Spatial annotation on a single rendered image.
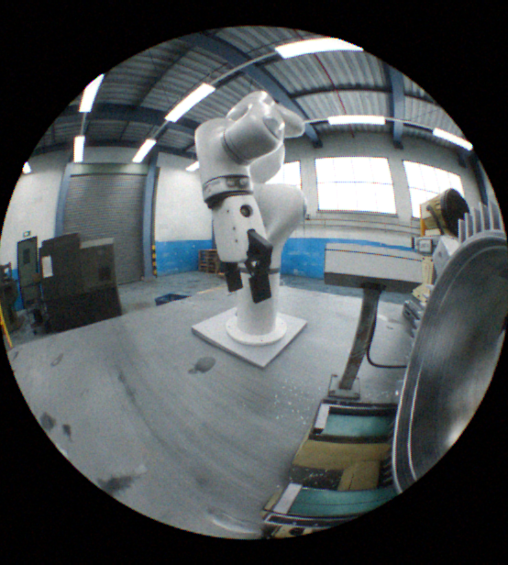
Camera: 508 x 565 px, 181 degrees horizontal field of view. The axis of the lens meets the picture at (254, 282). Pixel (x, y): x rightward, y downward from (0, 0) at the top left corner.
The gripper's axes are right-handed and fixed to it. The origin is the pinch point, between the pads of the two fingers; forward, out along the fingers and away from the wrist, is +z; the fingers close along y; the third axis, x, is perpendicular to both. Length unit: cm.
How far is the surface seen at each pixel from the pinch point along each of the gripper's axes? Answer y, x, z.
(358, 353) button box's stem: -16.3, -10.4, 12.8
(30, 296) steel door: 451, 526, -54
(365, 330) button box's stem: -16.7, -11.3, 8.2
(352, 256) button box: -14.3, -10.6, -4.0
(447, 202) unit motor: -38, -61, -17
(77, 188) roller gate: 511, 276, -329
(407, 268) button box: -22.4, -15.0, -1.9
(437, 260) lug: -27.0, -2.0, -5.9
